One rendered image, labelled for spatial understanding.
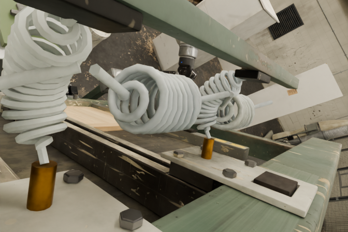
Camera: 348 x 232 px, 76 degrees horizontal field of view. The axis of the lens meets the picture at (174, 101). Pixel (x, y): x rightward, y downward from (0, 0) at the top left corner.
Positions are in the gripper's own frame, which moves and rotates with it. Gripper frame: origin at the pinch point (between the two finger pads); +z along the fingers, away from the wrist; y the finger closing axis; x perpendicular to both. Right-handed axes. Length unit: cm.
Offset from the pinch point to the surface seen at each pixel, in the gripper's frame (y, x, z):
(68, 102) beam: 57, 25, 12
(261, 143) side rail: -36.7, -12.7, 12.1
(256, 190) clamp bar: -57, 60, 4
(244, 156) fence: -38.1, 10.1, 14.0
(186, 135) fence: -14.1, 11.3, 12.7
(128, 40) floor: 208, -127, -65
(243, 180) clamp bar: -55, 59, 4
